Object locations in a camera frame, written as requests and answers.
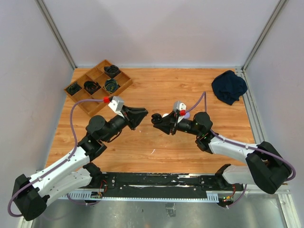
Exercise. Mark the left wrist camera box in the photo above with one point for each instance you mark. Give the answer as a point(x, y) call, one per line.
point(116, 105)

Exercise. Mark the black orange rolled tie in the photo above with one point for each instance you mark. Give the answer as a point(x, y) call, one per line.
point(91, 87)

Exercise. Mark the dark blue crumpled cloth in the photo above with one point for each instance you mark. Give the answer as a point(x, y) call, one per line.
point(228, 87)

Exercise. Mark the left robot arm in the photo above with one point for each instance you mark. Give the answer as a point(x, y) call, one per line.
point(61, 161)

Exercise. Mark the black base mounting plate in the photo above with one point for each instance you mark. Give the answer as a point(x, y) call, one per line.
point(158, 186)

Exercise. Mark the aluminium frame rail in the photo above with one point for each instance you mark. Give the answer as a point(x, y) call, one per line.
point(224, 199)

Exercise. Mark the black yellow rolled tie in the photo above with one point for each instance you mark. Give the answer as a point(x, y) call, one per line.
point(111, 85)

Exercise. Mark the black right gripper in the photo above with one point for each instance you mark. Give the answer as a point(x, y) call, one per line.
point(168, 122)

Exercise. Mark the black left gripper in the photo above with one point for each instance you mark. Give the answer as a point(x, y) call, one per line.
point(137, 114)

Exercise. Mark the dark green rolled tie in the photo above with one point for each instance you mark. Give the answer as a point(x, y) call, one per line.
point(73, 88)

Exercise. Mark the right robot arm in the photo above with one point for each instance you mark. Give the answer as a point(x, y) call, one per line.
point(263, 165)

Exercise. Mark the black dotted rolled tie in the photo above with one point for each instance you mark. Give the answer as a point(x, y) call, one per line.
point(112, 71)

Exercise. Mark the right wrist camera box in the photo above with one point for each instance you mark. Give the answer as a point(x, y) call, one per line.
point(179, 107)

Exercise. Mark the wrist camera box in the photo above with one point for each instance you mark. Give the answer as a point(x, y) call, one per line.
point(116, 105)
point(179, 107)

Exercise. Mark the black charging case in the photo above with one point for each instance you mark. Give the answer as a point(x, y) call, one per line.
point(156, 118)

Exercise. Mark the wooden compartment tray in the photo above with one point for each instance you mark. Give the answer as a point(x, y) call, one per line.
point(103, 80)

